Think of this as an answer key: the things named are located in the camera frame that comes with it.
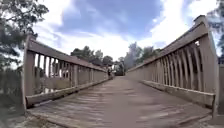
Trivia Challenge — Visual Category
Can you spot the group of trees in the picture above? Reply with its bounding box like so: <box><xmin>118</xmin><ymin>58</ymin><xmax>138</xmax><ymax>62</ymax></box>
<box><xmin>70</xmin><ymin>45</ymin><xmax>115</xmax><ymax>68</ymax></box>
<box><xmin>123</xmin><ymin>41</ymin><xmax>162</xmax><ymax>72</ymax></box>

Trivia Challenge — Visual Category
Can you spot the wooden bridge deck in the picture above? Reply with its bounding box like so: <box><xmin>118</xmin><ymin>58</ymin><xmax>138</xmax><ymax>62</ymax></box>
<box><xmin>26</xmin><ymin>75</ymin><xmax>214</xmax><ymax>128</ymax></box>

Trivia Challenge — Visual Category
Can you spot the wooden bridge railing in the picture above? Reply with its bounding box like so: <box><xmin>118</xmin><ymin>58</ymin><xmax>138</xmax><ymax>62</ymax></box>
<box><xmin>20</xmin><ymin>34</ymin><xmax>113</xmax><ymax>113</ymax></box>
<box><xmin>125</xmin><ymin>14</ymin><xmax>224</xmax><ymax>118</ymax></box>

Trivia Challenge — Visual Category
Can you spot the dark tree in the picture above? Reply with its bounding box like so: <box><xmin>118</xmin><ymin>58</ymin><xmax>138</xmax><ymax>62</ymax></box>
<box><xmin>0</xmin><ymin>0</ymin><xmax>50</xmax><ymax>111</ymax></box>

